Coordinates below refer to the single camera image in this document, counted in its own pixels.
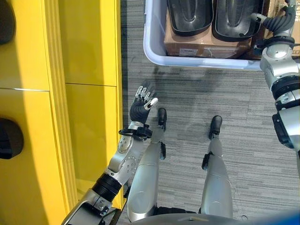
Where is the translucent plastic box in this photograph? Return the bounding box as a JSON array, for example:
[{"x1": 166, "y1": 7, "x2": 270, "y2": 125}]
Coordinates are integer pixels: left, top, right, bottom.
[{"x1": 143, "y1": 0, "x2": 300, "y2": 71}]

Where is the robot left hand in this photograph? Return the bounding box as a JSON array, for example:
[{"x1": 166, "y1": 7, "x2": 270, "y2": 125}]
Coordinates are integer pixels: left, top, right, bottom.
[{"x1": 129, "y1": 86, "x2": 159, "y2": 123}]

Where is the robot silver leg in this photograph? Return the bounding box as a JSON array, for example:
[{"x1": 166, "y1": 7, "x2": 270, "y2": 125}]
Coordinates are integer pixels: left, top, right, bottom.
[
  {"x1": 126, "y1": 107, "x2": 167, "y2": 223},
  {"x1": 199, "y1": 115, "x2": 234, "y2": 219}
]

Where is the robot left silver leg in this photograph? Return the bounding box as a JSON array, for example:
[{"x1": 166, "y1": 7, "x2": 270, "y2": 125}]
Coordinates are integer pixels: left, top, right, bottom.
[{"x1": 126, "y1": 107, "x2": 167, "y2": 223}]

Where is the brown cardboard box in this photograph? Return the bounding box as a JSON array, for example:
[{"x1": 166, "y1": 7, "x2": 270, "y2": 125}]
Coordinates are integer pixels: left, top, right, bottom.
[{"x1": 164, "y1": 10, "x2": 254, "y2": 59}]

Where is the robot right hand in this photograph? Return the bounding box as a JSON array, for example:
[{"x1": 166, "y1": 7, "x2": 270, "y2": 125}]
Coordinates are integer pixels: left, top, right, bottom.
[{"x1": 250, "y1": 0, "x2": 297, "y2": 38}]

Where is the robot right silver leg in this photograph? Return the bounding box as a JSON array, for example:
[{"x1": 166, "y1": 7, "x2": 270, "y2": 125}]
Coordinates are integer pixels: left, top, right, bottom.
[{"x1": 199, "y1": 115, "x2": 234, "y2": 219}]

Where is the black sole-shaped part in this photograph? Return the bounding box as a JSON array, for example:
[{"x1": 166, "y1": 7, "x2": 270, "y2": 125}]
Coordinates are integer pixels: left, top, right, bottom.
[
  {"x1": 211, "y1": 0, "x2": 265, "y2": 43},
  {"x1": 0, "y1": 118, "x2": 25, "y2": 160},
  {"x1": 166, "y1": 0, "x2": 214, "y2": 37},
  {"x1": 0, "y1": 0, "x2": 16, "y2": 45}
]

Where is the yellow metal shelf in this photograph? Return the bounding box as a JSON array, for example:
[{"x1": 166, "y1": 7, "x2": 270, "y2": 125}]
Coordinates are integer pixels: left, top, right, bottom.
[{"x1": 0, "y1": 0, "x2": 124, "y2": 225}]

